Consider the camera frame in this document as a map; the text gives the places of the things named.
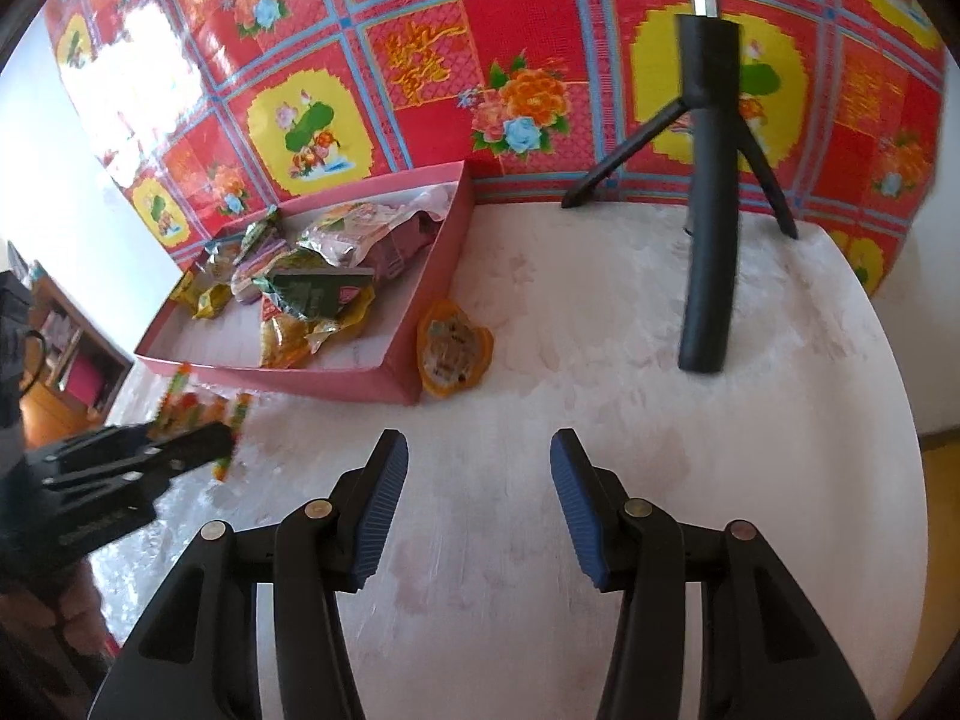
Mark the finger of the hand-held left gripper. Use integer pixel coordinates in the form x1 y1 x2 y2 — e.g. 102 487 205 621
26 422 235 485
45 457 226 520

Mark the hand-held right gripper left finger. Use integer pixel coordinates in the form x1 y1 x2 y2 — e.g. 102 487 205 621
88 427 410 720

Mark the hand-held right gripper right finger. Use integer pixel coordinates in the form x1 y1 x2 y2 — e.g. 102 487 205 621
550 427 875 720

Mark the striped candy stick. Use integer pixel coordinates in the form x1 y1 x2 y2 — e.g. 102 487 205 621
150 361 197 436

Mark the colourful striped candy packet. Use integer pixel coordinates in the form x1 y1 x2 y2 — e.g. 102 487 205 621
187 390 260 485

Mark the pink cardboard box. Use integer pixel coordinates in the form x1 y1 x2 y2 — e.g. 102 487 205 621
133 161 475 407

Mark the small yellow green-print packet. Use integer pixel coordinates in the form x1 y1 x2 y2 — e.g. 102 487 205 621
171 270 235 321

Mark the orange brown snack packet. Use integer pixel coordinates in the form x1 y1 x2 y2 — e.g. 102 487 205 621
416 298 494 398

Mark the yellow window snack packet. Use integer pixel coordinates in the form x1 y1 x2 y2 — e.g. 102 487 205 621
304 286 376 352

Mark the purple tin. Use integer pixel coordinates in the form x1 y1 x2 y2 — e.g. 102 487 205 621
231 259 282 305

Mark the large green pea bag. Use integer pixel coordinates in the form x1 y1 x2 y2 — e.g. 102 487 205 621
255 270 376 316

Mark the small green snack packet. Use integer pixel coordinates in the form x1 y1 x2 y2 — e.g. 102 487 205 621
232 205 284 265

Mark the pink jelly pouch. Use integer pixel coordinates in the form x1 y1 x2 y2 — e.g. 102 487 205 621
298 199 455 278

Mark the person's left hand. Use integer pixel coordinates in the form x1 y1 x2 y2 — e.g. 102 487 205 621
45 562 110 657

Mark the wooden shelf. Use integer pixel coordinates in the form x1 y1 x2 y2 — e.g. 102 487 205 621
7 240 136 451

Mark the black tripod stand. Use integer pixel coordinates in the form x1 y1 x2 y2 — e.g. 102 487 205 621
561 0 800 376

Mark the red floral printed cloth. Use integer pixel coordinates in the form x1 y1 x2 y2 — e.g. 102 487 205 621
41 0 950 297

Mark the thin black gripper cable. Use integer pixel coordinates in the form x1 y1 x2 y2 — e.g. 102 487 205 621
21 328 52 395

